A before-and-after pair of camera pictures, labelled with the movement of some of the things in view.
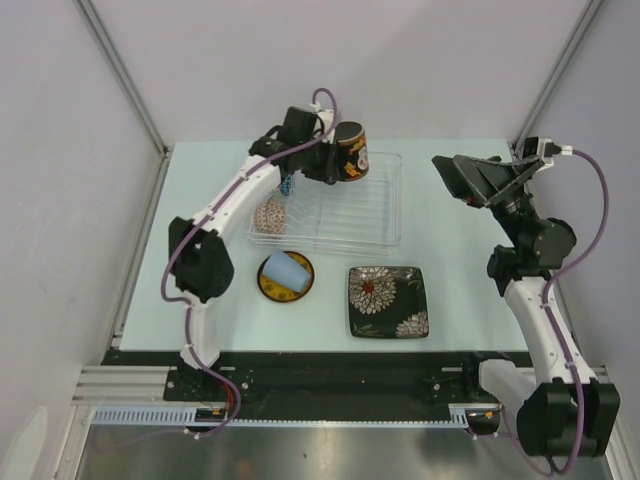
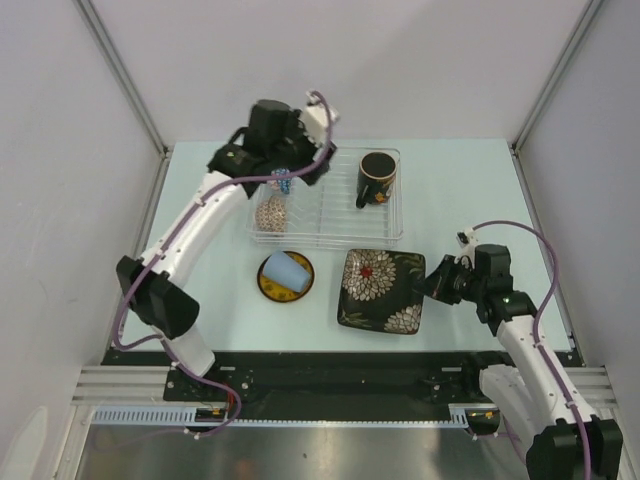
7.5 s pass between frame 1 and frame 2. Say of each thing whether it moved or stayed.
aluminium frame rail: stayed
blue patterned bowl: stayed
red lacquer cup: moved
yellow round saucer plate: stayed
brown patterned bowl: stayed
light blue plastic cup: stayed
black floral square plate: moved
